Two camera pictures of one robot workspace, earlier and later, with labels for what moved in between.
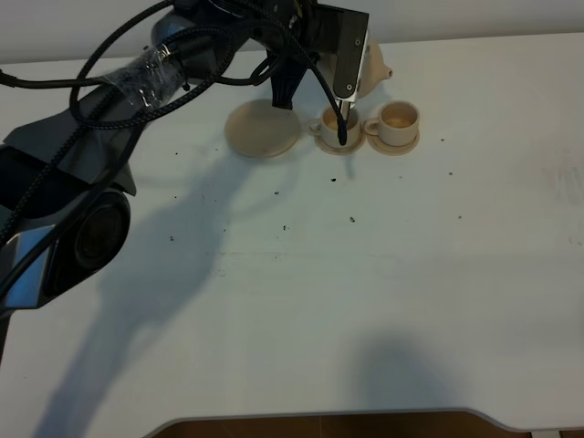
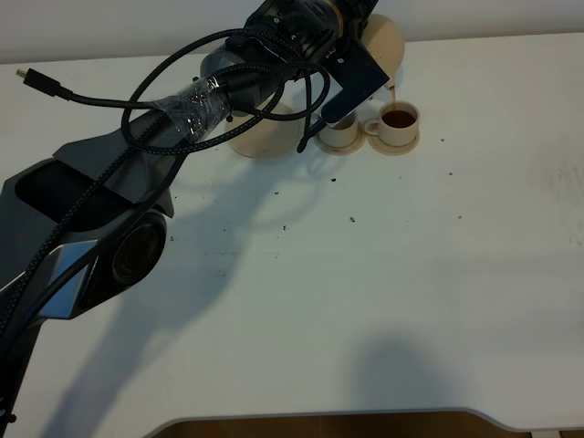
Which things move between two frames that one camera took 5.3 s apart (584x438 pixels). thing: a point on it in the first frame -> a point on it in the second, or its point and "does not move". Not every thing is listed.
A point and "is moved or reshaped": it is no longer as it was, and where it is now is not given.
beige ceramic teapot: (374, 71) is moved or reshaped
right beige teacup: (397, 123) does not move
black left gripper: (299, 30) does not move
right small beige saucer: (380, 146) does not move
